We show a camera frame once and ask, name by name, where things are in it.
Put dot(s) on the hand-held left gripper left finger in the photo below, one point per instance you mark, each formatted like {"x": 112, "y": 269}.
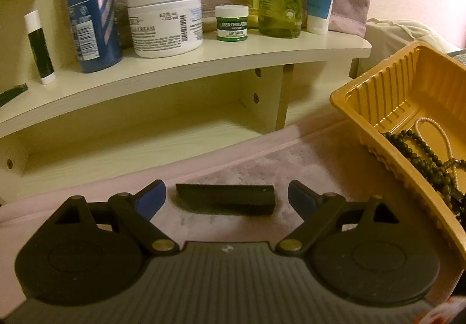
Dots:
{"x": 151, "y": 198}

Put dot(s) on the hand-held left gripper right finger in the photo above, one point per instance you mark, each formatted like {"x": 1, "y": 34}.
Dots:
{"x": 302, "y": 198}

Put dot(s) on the black case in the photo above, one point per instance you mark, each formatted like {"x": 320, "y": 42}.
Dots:
{"x": 225, "y": 198}

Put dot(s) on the orange plastic tray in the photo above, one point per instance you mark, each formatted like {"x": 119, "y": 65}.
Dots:
{"x": 400, "y": 98}

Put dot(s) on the pink fleece blanket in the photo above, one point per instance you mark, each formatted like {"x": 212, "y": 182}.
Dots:
{"x": 298, "y": 160}

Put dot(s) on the cream wooden shelf unit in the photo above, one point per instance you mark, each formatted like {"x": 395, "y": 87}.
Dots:
{"x": 218, "y": 58}

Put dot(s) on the dark green tube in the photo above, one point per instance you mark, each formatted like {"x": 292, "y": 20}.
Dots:
{"x": 14, "y": 93}

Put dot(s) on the white cream jar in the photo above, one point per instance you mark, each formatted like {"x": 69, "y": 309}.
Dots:
{"x": 165, "y": 22}

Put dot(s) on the small green salve jar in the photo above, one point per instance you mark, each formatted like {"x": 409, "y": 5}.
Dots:
{"x": 232, "y": 23}

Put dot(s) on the white lip balm stick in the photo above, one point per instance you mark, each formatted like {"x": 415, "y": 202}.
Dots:
{"x": 38, "y": 47}

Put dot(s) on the white pillow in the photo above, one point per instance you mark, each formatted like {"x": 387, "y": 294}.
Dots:
{"x": 404, "y": 33}

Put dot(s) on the blue spray bottle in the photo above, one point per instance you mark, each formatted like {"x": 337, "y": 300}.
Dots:
{"x": 91, "y": 11}

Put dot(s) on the grey woven pillow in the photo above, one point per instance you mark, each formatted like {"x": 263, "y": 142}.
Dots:
{"x": 459, "y": 56}

